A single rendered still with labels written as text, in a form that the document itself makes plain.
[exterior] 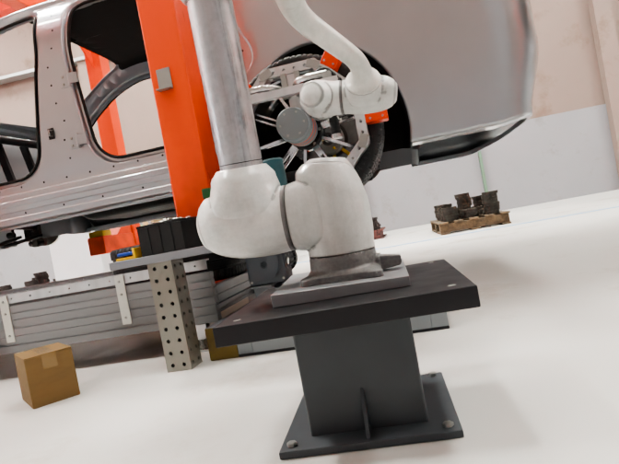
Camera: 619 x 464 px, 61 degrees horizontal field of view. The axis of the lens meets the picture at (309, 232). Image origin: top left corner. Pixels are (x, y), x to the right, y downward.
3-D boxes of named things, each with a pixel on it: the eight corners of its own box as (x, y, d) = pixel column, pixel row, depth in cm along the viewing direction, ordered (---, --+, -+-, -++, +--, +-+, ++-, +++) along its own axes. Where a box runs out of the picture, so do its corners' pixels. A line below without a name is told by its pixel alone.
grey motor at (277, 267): (312, 298, 266) (300, 230, 266) (294, 317, 225) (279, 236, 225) (278, 304, 270) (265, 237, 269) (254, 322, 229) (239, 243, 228)
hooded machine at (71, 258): (57, 303, 728) (35, 190, 725) (87, 295, 799) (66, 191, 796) (110, 294, 716) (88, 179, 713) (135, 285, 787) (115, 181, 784)
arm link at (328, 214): (376, 249, 113) (359, 147, 112) (293, 261, 116) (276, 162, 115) (376, 242, 129) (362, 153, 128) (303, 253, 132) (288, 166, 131)
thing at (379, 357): (507, 448, 95) (477, 284, 94) (240, 481, 102) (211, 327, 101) (463, 366, 145) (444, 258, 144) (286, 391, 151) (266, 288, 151)
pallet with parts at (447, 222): (494, 220, 764) (487, 188, 763) (512, 223, 637) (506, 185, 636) (431, 230, 779) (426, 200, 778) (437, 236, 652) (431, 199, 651)
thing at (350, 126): (374, 145, 264) (335, 95, 267) (373, 144, 257) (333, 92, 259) (323, 185, 271) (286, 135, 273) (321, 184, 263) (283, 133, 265)
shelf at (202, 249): (231, 248, 208) (229, 240, 208) (216, 251, 191) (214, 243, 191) (133, 265, 217) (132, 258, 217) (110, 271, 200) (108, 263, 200)
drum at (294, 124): (321, 144, 224) (316, 110, 223) (312, 137, 203) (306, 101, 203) (290, 150, 226) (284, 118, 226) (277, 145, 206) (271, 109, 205)
